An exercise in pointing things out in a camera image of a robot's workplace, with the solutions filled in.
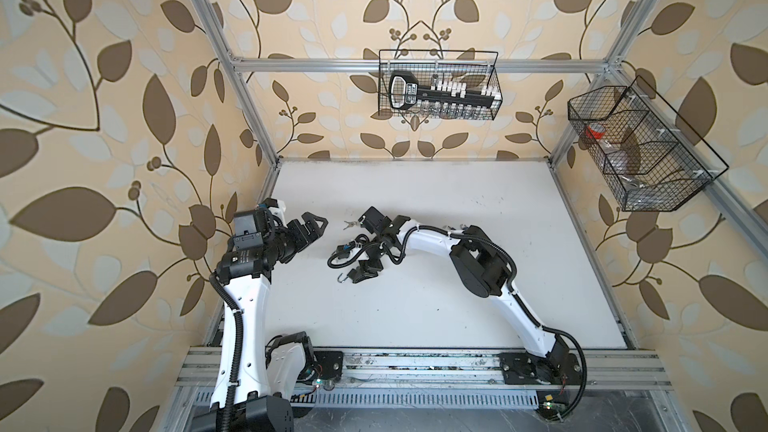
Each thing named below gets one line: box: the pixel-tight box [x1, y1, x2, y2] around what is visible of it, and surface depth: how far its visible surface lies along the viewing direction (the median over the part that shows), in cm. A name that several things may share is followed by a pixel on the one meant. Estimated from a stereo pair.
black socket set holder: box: [388, 70, 498, 109], surface depth 84 cm
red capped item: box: [585, 122, 606, 140], surface depth 89 cm
